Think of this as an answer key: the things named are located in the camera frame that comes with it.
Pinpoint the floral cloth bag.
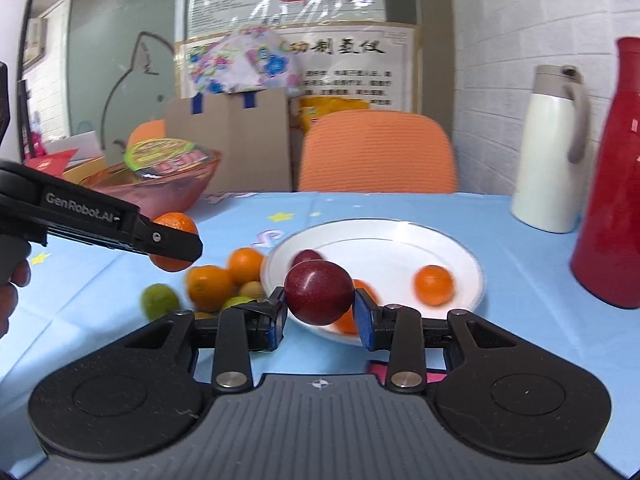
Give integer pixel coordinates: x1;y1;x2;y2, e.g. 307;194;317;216
186;26;304;98

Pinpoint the small orange tangerine on plate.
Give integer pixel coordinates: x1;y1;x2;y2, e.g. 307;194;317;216
413;266;456;307

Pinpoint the Chinese text poster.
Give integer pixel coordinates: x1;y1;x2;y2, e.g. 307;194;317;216
175;21;422;113

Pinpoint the large front tangerine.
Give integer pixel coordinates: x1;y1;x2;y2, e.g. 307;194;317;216
331;278;380;336

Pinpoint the large green apple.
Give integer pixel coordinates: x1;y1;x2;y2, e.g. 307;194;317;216
222;296;254;310

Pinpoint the brown cardboard box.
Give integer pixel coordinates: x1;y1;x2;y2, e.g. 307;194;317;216
165;88;293;193

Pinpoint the large orange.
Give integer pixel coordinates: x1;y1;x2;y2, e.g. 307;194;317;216
186;266;236;313

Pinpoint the dark red plum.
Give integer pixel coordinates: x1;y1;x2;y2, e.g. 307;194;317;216
284;260;355;326
290;249;324;268

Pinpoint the small green apple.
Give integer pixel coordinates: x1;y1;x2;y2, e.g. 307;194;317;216
140;284;181;321

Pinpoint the instant noodle cup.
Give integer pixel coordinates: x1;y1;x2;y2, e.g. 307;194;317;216
124;138;214;179

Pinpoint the orange chair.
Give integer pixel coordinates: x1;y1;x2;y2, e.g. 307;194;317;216
127;119;166;148
297;110;459;194

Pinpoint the white thermos jug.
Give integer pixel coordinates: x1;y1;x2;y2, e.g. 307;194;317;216
511;65;590;234

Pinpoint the red thermos jug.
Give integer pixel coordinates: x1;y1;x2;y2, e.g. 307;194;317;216
570;37;640;309

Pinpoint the green snack box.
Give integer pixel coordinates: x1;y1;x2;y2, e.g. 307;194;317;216
24;130;108;187

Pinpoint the white round plate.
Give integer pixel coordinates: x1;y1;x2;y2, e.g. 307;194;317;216
260;218;486;320

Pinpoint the blue cartoon tablecloth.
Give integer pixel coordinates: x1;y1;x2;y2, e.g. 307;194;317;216
1;193;639;476

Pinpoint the dark red plum on plate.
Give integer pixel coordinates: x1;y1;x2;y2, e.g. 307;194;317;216
290;249;324;268

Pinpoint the person's left hand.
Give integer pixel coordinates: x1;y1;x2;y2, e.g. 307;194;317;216
0;260;32;337

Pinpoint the yellow snack bag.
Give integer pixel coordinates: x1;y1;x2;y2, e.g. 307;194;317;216
298;96;370;133

